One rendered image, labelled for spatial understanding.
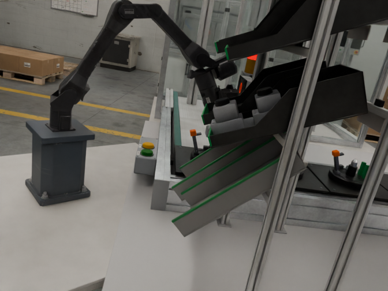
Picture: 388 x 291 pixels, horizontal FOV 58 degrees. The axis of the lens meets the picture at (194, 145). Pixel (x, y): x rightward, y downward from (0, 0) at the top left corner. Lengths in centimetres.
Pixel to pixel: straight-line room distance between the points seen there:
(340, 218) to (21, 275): 90
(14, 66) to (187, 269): 592
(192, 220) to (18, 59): 594
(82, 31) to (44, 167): 880
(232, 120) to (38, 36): 968
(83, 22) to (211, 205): 917
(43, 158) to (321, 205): 83
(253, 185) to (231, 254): 31
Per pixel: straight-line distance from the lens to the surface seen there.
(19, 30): 1049
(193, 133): 114
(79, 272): 84
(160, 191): 104
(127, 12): 98
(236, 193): 68
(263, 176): 67
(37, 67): 637
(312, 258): 104
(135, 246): 91
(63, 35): 995
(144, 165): 117
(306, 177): 126
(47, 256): 89
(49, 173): 104
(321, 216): 118
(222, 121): 68
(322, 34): 60
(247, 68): 130
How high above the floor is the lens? 140
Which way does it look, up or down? 19 degrees down
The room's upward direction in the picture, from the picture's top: 10 degrees clockwise
